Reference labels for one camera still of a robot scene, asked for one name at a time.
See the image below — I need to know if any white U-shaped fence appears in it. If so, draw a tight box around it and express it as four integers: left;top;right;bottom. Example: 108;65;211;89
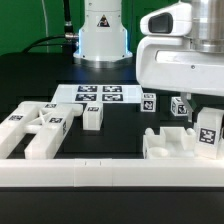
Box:
0;159;224;187

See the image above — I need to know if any white tagged cube left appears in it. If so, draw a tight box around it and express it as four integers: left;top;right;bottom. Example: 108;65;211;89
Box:
141;93;156;112

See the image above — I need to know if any white fiducial marker plate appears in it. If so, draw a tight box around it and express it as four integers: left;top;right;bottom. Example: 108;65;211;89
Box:
52;84;142;103

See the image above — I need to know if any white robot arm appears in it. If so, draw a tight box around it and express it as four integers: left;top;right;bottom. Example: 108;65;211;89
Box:
73;0;224;99

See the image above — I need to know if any white tagged cube right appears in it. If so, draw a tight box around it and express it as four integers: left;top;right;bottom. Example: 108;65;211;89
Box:
171;96;188;116

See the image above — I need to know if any white tagged cube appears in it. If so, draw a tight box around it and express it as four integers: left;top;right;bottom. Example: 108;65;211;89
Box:
171;96;188;116
141;93;156;112

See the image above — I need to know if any black cable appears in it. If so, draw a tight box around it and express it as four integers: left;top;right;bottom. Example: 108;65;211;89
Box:
21;0;80;54

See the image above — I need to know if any white thin cable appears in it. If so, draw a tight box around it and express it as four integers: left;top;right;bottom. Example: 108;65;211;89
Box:
41;0;50;54

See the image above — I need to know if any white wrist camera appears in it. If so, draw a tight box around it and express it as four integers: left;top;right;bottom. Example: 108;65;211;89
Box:
140;2;192;36

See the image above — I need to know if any white chair back frame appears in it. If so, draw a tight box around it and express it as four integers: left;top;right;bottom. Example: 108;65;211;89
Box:
0;101;83;160

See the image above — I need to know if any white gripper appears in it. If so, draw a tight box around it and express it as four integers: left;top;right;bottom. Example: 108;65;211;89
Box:
136;36;224;122

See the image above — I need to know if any white chair seat part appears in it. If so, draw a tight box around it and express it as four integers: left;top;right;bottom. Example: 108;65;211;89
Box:
142;127;196;159

